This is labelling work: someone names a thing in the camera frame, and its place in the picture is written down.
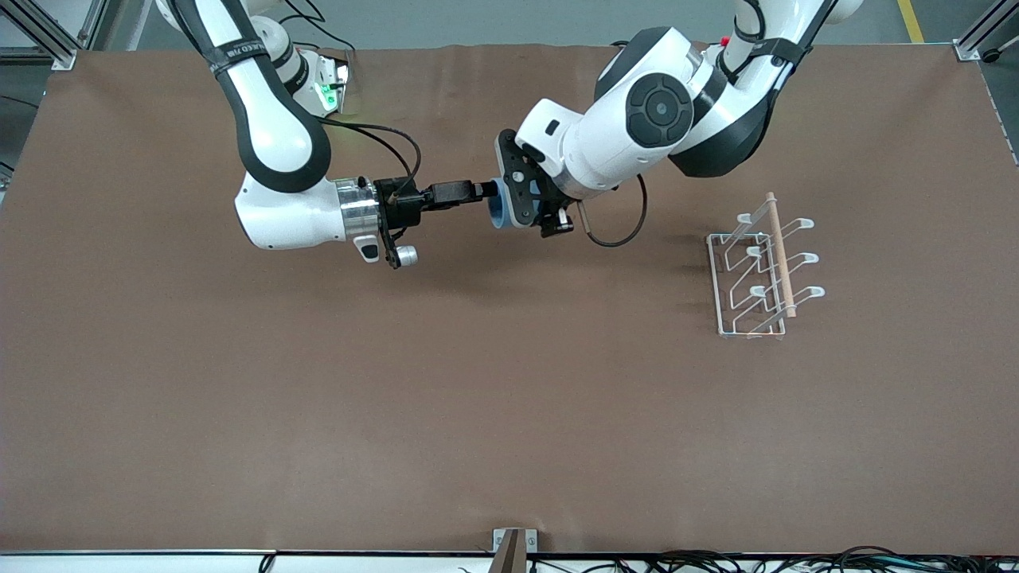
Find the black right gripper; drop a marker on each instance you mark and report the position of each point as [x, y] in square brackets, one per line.
[397, 203]

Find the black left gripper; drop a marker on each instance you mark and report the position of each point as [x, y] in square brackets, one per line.
[552, 222]

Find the blue plastic cup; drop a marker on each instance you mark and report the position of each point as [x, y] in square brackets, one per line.
[499, 211]

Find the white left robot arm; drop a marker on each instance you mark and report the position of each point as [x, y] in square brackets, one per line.
[661, 111]

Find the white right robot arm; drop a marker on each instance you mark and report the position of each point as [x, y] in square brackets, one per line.
[279, 135]

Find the brown table cover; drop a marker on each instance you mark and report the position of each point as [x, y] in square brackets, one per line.
[509, 398]

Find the small metal bracket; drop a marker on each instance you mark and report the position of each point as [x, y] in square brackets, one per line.
[532, 539]

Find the aluminium frame profile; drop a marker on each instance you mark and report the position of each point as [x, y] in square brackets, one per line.
[983, 32]
[48, 40]

